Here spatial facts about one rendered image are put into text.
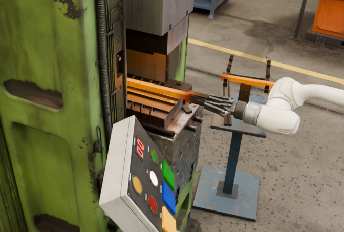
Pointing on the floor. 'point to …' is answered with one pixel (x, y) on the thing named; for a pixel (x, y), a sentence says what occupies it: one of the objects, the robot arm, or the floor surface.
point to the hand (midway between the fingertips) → (198, 98)
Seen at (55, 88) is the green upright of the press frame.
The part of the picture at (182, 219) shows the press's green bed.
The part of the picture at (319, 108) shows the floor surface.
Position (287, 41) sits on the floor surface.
